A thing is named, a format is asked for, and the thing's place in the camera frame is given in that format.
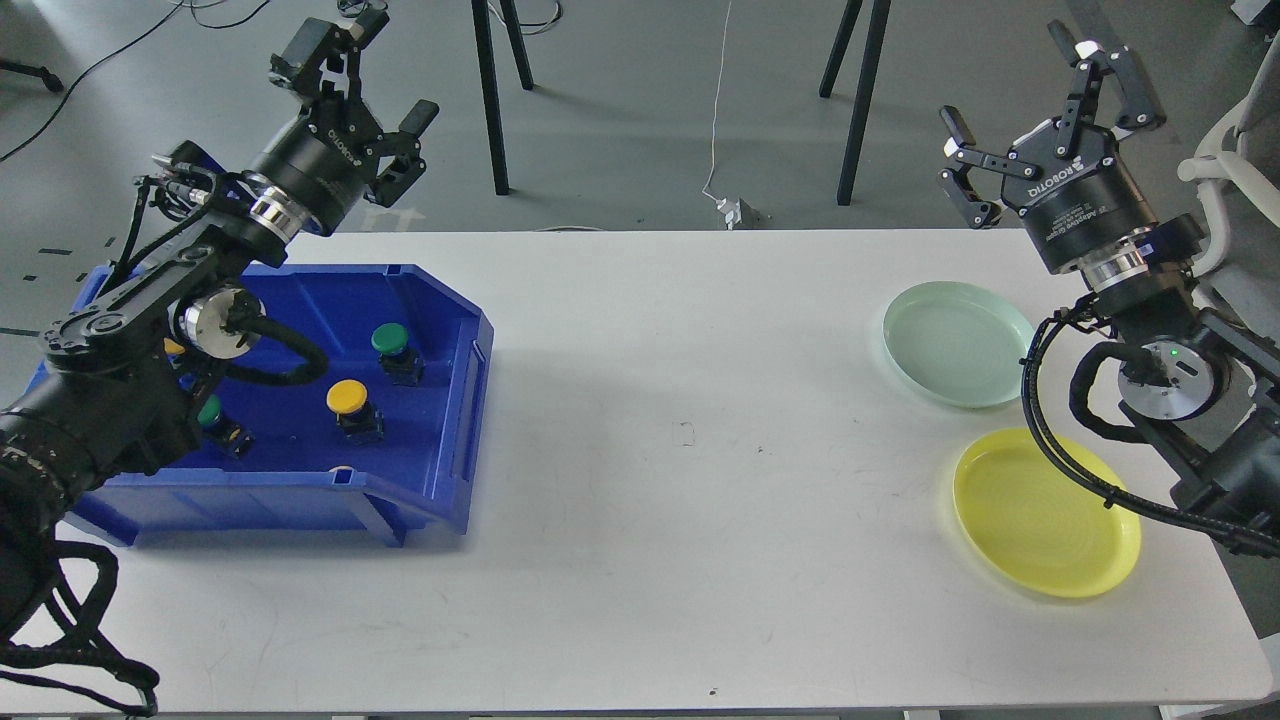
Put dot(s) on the light green plate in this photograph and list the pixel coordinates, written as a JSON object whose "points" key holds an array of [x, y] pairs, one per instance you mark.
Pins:
{"points": [[956, 343]]}

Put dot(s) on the black stand legs left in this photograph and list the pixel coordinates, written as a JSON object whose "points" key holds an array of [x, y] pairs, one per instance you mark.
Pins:
{"points": [[487, 66]]}

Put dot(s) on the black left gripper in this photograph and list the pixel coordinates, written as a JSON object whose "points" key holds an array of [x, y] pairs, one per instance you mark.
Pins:
{"points": [[335, 152]]}

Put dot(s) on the blue plastic bin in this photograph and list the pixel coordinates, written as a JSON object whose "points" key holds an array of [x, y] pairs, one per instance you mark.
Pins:
{"points": [[386, 442]]}

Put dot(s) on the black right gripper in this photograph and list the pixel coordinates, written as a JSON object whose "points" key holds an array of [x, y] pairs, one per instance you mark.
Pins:
{"points": [[1085, 205]]}

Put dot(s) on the yellow plate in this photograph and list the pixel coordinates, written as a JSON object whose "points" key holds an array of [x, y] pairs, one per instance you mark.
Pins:
{"points": [[1035, 527]]}

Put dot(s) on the black stand legs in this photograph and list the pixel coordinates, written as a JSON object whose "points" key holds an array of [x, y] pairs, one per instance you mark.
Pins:
{"points": [[870, 62], [487, 66]]}

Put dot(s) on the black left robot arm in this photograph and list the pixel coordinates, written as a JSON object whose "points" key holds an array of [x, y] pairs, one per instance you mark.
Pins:
{"points": [[128, 374]]}

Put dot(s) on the white charger with cable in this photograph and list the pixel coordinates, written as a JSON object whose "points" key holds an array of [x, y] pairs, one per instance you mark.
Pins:
{"points": [[733, 212]]}

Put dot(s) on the green push button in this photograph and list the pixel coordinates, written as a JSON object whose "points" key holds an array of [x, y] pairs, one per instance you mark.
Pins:
{"points": [[398, 359], [227, 434]]}

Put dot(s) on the white chair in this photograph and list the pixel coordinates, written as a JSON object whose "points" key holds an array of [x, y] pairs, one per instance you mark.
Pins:
{"points": [[1234, 170]]}

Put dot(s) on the black stand legs right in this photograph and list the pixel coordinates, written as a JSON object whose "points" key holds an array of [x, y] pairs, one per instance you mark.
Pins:
{"points": [[870, 62]]}

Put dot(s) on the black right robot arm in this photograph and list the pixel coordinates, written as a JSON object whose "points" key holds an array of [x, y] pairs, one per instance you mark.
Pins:
{"points": [[1188, 381]]}

